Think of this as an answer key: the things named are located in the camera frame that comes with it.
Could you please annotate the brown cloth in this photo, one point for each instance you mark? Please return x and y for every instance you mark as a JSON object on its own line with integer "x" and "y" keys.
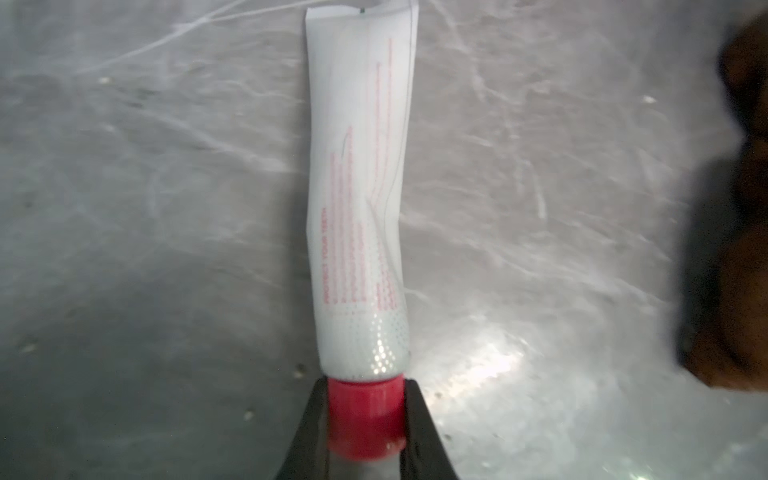
{"x": 722, "y": 336}

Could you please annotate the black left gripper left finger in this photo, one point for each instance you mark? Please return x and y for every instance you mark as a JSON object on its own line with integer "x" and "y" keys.
{"x": 308, "y": 455}

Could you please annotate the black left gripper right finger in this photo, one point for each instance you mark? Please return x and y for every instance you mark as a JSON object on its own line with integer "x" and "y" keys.
{"x": 424, "y": 456}

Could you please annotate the white tube red cap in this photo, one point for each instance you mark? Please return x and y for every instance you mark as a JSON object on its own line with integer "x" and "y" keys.
{"x": 361, "y": 67}

